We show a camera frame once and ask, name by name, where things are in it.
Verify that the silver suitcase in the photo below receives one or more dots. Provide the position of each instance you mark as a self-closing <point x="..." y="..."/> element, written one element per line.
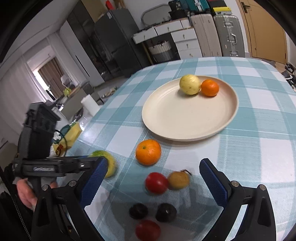
<point x="230" y="35"/>

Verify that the orange tangerine on plate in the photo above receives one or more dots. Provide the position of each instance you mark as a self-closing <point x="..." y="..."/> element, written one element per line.
<point x="209" y="88"/>

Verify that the oval mirror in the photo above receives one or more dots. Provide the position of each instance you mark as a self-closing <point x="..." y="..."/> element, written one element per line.
<point x="156" y="15"/>

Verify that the white drawer desk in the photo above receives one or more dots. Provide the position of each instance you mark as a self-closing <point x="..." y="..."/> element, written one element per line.
<point x="180" y="34"/>

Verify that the stacked shoe boxes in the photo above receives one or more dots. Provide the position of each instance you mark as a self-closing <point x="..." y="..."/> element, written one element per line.
<point x="219" y="7"/>

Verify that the black refrigerator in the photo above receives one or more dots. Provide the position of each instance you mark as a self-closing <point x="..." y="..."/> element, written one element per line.
<point x="115" y="30"/>

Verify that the dark plum left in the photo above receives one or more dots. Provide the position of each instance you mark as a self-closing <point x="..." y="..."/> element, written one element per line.
<point x="138" y="211"/>

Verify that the red tomato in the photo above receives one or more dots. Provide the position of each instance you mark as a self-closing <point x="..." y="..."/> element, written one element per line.
<point x="156" y="183"/>
<point x="148" y="230"/>

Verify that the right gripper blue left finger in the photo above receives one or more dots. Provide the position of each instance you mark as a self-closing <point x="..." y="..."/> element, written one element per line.
<point x="91" y="180"/>

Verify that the cream round plate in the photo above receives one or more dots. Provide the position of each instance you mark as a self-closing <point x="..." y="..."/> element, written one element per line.
<point x="170" y="113"/>

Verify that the orange tangerine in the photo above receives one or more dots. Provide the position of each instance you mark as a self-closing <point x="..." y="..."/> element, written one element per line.
<point x="209" y="88"/>
<point x="148" y="152"/>

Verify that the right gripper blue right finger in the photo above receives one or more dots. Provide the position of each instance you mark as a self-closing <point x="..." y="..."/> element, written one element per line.
<point x="216" y="181"/>

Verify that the wooden door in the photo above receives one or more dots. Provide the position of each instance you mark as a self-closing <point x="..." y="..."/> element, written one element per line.
<point x="266" y="38"/>

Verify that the dark plum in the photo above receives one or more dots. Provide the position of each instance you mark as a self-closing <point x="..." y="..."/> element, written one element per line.
<point x="138" y="211"/>
<point x="166" y="213"/>

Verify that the green yellow melon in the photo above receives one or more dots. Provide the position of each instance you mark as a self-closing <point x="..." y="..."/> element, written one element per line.
<point x="112" y="164"/>

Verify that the dark plum right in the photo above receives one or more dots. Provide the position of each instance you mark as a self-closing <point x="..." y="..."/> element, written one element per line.
<point x="166" y="213"/>

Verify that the teal checkered tablecloth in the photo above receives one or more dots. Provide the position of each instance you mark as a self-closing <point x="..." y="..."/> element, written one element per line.
<point x="257" y="147"/>

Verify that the person's left hand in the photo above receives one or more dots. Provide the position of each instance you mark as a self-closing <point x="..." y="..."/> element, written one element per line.
<point x="26" y="194"/>

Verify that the yellow round melon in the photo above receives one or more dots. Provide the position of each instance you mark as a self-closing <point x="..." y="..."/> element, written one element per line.
<point x="190" y="84"/>

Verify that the white paper towel roll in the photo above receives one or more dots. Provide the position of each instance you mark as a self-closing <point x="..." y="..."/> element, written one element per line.
<point x="90" y="105"/>

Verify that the woven laundry basket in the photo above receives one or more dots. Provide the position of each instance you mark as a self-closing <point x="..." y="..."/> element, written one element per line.
<point x="162" y="52"/>

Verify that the beige suitcase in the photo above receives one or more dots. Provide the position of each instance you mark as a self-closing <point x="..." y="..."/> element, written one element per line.
<point x="207" y="35"/>

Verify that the teal suitcase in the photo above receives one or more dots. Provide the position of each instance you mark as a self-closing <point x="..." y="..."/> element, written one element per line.
<point x="190" y="5"/>

